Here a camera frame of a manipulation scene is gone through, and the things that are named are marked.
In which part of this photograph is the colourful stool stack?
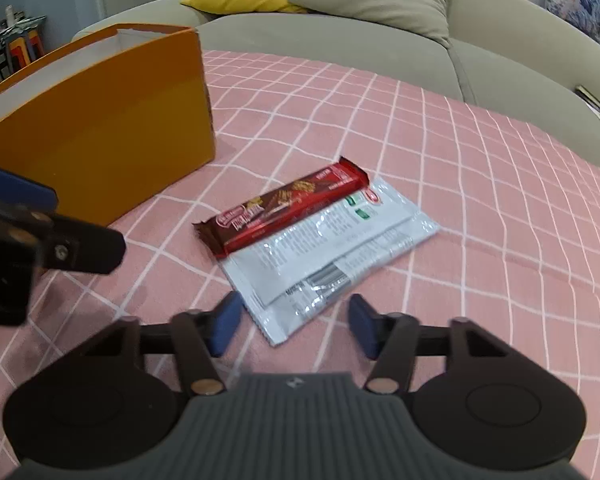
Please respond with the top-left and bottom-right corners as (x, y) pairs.
(7, 30), (44, 74)

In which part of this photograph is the beige pillow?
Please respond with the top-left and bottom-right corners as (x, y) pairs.
(287, 0), (458, 51)

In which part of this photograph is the beige sofa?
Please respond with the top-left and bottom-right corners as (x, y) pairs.
(71, 0), (600, 181)

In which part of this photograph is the silver foil packet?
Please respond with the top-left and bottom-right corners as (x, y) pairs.
(250, 210), (441, 347)

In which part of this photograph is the orange cardboard box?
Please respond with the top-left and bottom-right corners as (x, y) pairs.
(0, 24), (217, 227)

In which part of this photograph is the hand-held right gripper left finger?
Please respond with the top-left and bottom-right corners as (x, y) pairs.
(87, 292), (244, 395)

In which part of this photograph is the pink checked tablecloth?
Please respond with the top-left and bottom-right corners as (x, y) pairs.
(0, 50), (600, 480)

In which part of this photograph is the red-brown wafer bar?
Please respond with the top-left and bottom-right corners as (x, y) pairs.
(194, 156), (369, 259)

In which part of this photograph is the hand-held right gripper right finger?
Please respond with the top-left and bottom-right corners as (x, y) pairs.
(349, 294), (509, 394)

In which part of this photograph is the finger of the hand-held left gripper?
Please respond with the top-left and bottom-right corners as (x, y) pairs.
(0, 159), (59, 217)
(0, 206), (127, 275)

